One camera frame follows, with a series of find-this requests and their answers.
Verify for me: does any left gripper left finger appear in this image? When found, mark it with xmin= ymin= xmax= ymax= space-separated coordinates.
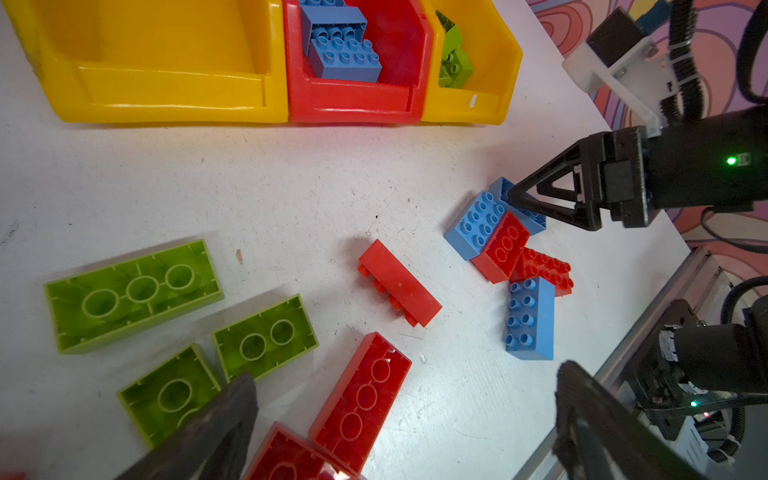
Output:
xmin=119 ymin=373 xmax=259 ymax=479

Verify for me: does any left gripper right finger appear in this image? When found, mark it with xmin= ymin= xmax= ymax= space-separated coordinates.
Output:
xmin=552 ymin=361 xmax=703 ymax=479

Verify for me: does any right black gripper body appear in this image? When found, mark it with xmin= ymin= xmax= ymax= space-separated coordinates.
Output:
xmin=575 ymin=106 xmax=767 ymax=231

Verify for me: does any red long brick bottom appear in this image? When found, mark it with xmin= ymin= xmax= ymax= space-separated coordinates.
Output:
xmin=243 ymin=422 xmax=360 ymax=480

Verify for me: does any red studded brick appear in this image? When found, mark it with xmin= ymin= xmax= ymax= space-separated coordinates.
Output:
xmin=510 ymin=248 xmax=574 ymax=297

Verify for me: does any red brick centre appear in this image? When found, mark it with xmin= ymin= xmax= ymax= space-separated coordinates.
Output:
xmin=470 ymin=212 xmax=531 ymax=284

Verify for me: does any green brick square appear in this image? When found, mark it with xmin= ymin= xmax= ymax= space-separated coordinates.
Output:
xmin=213 ymin=295 xmax=319 ymax=382

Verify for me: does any blue brick bottom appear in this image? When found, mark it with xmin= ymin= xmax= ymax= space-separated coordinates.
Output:
xmin=505 ymin=277 xmax=555 ymax=360

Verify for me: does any red long brick diagonal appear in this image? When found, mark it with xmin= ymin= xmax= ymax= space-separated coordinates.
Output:
xmin=309 ymin=332 xmax=412 ymax=474

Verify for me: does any right yellow bin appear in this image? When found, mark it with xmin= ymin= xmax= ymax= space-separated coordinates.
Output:
xmin=421 ymin=0 xmax=523 ymax=125

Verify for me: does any yellow bin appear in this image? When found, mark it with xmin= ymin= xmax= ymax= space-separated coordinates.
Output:
xmin=4 ymin=0 xmax=289 ymax=124
xmin=421 ymin=0 xmax=523 ymax=125

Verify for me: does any green long brick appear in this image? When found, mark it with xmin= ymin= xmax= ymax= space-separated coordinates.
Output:
xmin=44 ymin=239 xmax=224 ymax=354

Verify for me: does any red brick on side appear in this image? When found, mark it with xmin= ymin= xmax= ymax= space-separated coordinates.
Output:
xmin=358 ymin=240 xmax=442 ymax=327

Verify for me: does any red middle bin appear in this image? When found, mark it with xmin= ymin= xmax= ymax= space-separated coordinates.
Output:
xmin=283 ymin=1 xmax=433 ymax=124

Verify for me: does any left yellow bin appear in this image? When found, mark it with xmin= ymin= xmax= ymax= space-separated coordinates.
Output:
xmin=4 ymin=0 xmax=289 ymax=124

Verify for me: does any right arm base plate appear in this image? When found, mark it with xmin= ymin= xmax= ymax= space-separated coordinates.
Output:
xmin=632 ymin=298 xmax=745 ymax=442

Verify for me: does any table edge rail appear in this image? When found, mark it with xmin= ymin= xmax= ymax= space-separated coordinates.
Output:
xmin=512 ymin=245 xmax=730 ymax=480

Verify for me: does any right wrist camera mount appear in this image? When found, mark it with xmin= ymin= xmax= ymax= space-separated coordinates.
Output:
xmin=563 ymin=8 xmax=679 ymax=138

